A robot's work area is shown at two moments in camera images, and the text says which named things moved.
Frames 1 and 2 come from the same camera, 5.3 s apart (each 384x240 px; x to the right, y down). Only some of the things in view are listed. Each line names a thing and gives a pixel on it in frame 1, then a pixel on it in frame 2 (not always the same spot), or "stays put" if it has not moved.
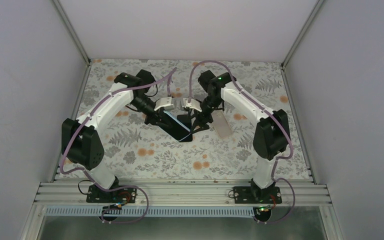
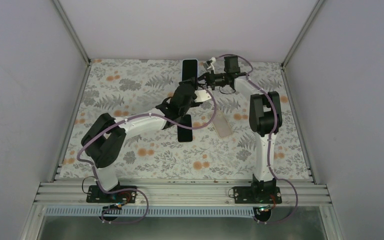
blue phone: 175,128 to 182,66
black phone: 173,127 to 189,69
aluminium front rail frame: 176,193 stays put
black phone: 185,120 stays put
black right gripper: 198,121 to 210,79
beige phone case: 221,124 stays put
